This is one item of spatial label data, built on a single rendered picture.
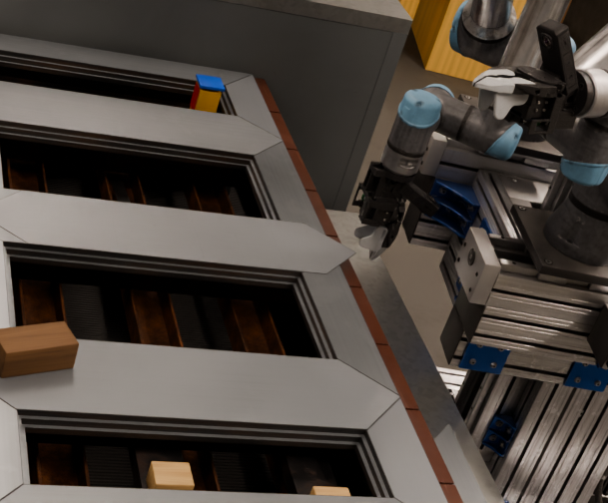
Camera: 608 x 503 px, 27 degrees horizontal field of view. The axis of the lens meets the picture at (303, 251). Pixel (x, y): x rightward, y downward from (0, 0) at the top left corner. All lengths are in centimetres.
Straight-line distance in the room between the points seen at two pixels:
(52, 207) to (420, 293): 202
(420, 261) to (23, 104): 199
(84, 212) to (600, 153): 96
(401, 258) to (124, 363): 239
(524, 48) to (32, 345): 107
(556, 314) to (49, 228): 96
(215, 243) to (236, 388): 43
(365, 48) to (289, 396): 137
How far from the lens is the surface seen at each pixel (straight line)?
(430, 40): 600
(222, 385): 203
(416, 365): 255
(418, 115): 233
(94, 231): 233
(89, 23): 305
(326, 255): 246
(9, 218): 232
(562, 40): 186
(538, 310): 242
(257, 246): 242
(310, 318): 230
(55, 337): 196
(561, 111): 193
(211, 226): 244
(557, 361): 257
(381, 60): 325
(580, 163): 203
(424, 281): 423
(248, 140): 280
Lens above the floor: 207
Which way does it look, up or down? 30 degrees down
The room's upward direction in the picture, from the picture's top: 19 degrees clockwise
